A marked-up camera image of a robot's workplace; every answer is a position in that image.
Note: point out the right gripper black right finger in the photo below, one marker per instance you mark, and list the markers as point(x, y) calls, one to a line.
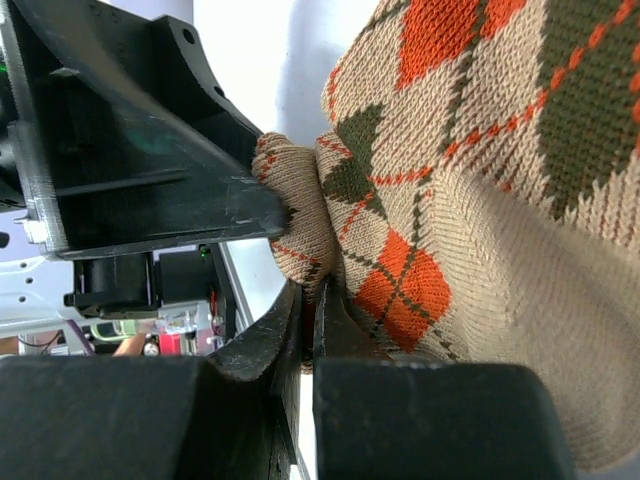
point(380, 418)

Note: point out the beige orange argyle sock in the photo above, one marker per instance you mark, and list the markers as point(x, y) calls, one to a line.
point(477, 196)

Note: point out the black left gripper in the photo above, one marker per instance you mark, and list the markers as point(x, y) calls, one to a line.
point(116, 138)

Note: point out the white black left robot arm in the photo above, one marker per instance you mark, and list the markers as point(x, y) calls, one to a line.
point(25, 295)

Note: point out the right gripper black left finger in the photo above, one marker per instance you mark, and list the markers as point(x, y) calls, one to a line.
point(231, 415)

